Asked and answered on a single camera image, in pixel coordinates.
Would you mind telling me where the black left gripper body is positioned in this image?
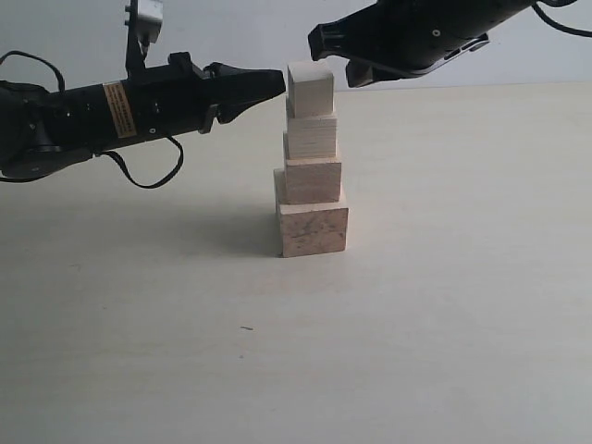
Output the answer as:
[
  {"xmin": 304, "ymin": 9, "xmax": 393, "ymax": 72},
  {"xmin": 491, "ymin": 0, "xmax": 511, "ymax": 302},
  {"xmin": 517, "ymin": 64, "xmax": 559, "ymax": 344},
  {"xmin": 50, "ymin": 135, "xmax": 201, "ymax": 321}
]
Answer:
[{"xmin": 129, "ymin": 52, "xmax": 212, "ymax": 143}]

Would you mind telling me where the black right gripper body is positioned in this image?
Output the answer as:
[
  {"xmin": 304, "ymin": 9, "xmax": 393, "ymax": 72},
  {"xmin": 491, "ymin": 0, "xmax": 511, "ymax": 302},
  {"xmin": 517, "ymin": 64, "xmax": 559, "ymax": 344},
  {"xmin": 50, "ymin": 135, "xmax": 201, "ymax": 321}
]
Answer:
[{"xmin": 308, "ymin": 1, "xmax": 489, "ymax": 79}]

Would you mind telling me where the small wooden cube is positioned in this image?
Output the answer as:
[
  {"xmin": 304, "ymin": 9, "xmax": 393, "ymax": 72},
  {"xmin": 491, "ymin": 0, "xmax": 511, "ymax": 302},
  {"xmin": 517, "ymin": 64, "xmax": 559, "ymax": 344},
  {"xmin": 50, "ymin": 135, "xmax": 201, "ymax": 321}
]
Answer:
[{"xmin": 288, "ymin": 61, "xmax": 334, "ymax": 117}]

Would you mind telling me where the medium wooden cube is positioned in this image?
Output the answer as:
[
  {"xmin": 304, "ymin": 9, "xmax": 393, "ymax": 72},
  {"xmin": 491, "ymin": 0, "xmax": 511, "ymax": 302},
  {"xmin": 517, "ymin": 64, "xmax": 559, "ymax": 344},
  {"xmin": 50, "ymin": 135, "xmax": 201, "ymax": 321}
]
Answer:
[{"xmin": 286, "ymin": 114, "xmax": 338, "ymax": 159}]

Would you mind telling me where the medium-large wooden cube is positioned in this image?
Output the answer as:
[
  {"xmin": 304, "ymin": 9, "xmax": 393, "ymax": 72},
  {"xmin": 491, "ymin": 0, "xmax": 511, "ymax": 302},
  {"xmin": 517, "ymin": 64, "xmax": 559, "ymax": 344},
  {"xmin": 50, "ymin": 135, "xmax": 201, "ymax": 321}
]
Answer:
[{"xmin": 284, "ymin": 156, "xmax": 342, "ymax": 204}]

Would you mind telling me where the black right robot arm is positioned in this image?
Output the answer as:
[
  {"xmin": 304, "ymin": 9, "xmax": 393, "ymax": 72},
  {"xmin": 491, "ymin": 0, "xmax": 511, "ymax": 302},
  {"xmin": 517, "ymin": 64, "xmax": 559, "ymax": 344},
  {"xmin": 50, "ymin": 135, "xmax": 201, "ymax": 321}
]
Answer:
[{"xmin": 308, "ymin": 0, "xmax": 534, "ymax": 88}]

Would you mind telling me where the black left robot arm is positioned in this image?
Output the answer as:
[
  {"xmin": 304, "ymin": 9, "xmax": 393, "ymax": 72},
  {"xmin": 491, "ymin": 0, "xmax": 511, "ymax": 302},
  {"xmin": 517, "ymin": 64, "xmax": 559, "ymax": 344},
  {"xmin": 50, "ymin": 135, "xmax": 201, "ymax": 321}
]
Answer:
[{"xmin": 1, "ymin": 52, "xmax": 286, "ymax": 183}]

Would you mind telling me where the large wooden cube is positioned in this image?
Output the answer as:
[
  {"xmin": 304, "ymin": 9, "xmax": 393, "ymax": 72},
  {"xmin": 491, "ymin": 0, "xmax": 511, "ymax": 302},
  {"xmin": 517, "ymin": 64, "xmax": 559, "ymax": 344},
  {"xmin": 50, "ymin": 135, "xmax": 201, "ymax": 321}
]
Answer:
[{"xmin": 273, "ymin": 166, "xmax": 351, "ymax": 259}]

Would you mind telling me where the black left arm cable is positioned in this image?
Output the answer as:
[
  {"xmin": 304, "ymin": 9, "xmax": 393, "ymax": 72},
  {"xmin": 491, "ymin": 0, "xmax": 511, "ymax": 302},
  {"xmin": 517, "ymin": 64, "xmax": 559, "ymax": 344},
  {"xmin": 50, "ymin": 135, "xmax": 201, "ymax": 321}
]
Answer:
[{"xmin": 0, "ymin": 50, "xmax": 185, "ymax": 190}]

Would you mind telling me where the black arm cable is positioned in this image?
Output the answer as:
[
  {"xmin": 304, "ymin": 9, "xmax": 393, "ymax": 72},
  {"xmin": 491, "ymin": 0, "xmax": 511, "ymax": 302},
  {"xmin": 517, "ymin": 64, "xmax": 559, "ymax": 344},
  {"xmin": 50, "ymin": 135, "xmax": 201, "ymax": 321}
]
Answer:
[
  {"xmin": 531, "ymin": 0, "xmax": 592, "ymax": 38},
  {"xmin": 0, "ymin": 50, "xmax": 185, "ymax": 190}
]

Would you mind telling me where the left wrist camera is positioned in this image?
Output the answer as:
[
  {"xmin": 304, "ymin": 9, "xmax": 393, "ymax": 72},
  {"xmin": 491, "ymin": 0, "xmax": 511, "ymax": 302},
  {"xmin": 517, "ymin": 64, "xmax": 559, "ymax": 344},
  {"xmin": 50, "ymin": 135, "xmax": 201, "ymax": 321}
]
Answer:
[{"xmin": 125, "ymin": 0, "xmax": 164, "ymax": 79}]

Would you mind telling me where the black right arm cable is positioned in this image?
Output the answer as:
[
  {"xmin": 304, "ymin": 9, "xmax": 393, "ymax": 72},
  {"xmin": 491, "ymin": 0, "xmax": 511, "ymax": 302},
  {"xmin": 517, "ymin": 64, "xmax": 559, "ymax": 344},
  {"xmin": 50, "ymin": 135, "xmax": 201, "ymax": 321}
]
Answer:
[{"xmin": 531, "ymin": 0, "xmax": 592, "ymax": 38}]

